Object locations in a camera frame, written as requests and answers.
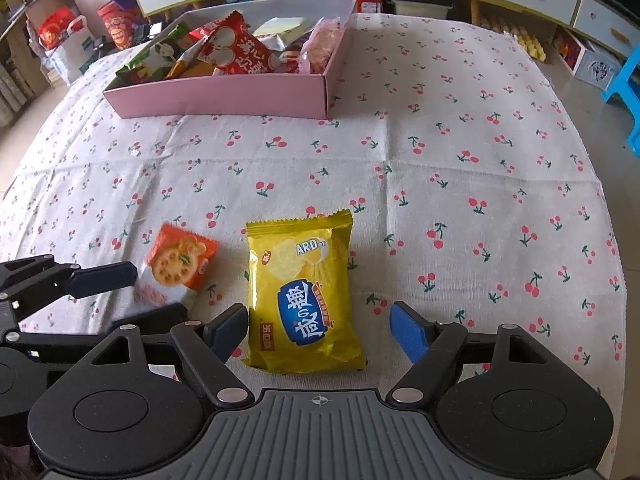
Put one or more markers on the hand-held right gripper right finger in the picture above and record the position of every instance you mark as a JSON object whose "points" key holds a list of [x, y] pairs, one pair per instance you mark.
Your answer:
{"points": [[407, 330]]}

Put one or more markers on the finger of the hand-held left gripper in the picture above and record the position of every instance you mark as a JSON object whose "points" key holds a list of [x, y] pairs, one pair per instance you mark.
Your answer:
{"points": [[160, 316], [100, 275]]}

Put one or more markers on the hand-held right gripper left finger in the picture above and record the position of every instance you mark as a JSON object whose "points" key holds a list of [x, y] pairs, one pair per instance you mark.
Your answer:
{"points": [[227, 332]]}

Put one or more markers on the yellow chip packet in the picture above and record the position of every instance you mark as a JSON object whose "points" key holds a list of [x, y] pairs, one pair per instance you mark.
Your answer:
{"points": [[300, 290]]}

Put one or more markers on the pink cardboard box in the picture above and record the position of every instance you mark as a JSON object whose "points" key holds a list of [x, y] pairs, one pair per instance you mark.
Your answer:
{"points": [[225, 95]]}

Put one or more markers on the green snack packet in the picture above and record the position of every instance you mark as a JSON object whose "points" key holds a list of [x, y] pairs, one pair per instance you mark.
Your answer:
{"points": [[155, 57]]}

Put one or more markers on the gold snack packet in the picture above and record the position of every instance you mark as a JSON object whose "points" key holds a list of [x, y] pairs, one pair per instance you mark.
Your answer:
{"points": [[182, 62]]}

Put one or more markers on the red white snack packet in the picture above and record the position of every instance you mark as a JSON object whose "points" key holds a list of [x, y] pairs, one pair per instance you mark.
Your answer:
{"points": [[235, 47]]}

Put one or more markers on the silver snack packet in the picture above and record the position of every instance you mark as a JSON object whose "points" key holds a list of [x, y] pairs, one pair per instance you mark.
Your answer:
{"points": [[277, 44]]}

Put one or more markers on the pink nougat packet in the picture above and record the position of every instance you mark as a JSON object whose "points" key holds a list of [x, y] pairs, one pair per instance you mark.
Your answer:
{"points": [[322, 45]]}

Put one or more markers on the pale yellow snack packet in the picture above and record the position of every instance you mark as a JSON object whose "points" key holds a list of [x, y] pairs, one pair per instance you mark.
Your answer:
{"points": [[282, 26]]}

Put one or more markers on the cherry print tablecloth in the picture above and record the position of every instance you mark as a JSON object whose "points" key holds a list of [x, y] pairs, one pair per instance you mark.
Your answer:
{"points": [[425, 135]]}

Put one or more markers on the white paper bag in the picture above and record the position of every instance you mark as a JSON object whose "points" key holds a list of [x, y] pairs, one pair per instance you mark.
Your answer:
{"points": [[70, 57]]}

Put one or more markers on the wooden bookshelf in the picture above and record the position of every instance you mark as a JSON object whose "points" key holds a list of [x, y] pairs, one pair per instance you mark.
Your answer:
{"points": [[25, 35]]}

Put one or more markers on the tray of yellow balls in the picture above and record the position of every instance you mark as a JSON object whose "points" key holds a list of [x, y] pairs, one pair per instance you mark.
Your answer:
{"points": [[515, 40]]}

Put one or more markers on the white printed box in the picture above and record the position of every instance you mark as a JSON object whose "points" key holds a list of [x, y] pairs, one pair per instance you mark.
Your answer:
{"points": [[590, 62]]}

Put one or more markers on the clear storage bin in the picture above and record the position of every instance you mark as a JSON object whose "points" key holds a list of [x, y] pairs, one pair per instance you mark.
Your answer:
{"points": [[420, 6]]}

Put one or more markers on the blue plastic stool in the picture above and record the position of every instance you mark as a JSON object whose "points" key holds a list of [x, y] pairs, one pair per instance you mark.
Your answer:
{"points": [[627, 90]]}

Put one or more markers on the red box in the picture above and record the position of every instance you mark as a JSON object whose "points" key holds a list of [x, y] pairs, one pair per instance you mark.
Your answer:
{"points": [[372, 5]]}

